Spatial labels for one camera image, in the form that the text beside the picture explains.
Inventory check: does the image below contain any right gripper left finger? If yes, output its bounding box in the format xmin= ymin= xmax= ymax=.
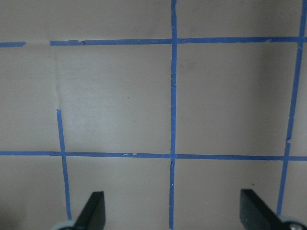
xmin=72 ymin=191 xmax=106 ymax=230

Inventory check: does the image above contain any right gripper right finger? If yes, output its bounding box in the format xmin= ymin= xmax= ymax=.
xmin=239 ymin=189 xmax=287 ymax=230

